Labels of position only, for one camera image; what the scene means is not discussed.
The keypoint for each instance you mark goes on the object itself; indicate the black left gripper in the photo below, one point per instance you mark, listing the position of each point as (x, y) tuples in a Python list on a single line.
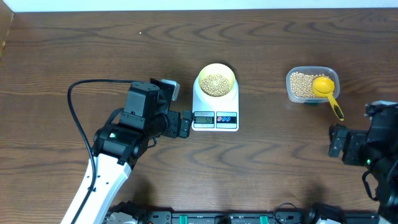
[(182, 130)]

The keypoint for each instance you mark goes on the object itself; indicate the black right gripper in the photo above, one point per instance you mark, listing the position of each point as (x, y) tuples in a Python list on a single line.
[(355, 139)]

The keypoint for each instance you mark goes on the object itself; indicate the yellow measuring scoop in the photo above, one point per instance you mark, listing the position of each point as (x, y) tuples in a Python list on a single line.
[(324, 87)]

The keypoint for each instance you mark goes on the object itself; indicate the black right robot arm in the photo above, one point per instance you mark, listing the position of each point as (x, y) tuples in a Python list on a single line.
[(374, 149)]

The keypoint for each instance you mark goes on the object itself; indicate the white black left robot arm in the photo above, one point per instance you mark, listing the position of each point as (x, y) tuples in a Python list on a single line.
[(123, 139)]

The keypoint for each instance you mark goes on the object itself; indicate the white digital kitchen scale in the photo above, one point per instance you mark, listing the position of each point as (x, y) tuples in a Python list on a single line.
[(215, 113)]

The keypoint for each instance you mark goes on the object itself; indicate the soybeans in yellow bowl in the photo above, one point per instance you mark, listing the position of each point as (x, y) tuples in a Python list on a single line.
[(216, 85)]

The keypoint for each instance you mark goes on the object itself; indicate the yellow plastic bowl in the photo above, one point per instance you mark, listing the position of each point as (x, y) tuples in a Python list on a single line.
[(217, 68)]

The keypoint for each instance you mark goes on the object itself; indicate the clear container of soybeans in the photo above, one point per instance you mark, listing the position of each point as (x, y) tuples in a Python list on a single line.
[(299, 83)]

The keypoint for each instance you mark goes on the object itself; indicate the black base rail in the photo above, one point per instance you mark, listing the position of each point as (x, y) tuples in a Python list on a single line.
[(128, 212)]

